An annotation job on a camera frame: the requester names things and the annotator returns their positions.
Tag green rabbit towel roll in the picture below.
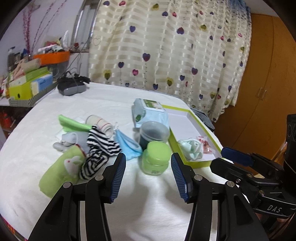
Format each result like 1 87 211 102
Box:
39 145 86 198

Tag black white striped sock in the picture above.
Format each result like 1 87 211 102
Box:
79 125 121 180

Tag blue face mask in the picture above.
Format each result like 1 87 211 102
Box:
114 129 143 161

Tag cream bandage sock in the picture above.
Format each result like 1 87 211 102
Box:
85 115 114 138

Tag bright green sock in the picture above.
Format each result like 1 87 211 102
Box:
58 114 92 132

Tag red candy wrappers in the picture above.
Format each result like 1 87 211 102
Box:
198 136 215 154

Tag pale mint sock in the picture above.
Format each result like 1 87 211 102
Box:
178 138 203 161

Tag wooden wardrobe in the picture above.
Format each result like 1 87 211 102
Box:
214 14 295 159

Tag green lidded jar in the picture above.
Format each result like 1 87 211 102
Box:
141 141 171 176

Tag lime green box tray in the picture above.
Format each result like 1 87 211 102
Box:
163 105 223 169

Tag grey sock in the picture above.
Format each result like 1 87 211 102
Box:
53 132 90 154

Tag dark clear-lid jar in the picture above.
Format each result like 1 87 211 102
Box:
139 121 170 151

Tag blue wet wipes pack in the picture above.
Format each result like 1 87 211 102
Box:
132 98 170 128

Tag grey black VR headset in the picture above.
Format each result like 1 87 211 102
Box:
57 74 90 96

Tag striped tray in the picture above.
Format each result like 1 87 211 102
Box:
9 82 58 108

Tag heart patterned curtain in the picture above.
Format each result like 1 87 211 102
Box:
88 1 252 121

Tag blue tissue pack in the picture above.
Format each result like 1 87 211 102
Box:
31 74 53 96

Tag lime green cardboard box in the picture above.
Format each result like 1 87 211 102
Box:
9 74 46 100

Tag orange storage bin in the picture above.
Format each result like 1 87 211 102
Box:
33 51 70 65

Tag beige rolled towel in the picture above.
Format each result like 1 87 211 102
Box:
13 58 41 79

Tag purple decorative branches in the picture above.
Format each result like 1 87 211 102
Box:
22 0 67 56

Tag black camera module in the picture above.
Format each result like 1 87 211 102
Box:
285 114 296 170

